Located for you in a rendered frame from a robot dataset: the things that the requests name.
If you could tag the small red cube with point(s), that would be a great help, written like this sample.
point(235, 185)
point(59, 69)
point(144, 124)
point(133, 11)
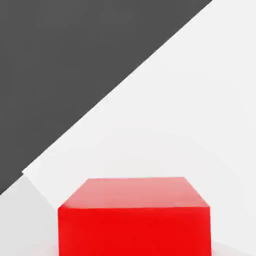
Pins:
point(134, 230)

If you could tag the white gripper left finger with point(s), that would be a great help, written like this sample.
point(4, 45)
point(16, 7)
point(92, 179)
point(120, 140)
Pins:
point(55, 252)

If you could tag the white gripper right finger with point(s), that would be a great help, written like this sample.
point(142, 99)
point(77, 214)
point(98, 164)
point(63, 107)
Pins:
point(220, 251)

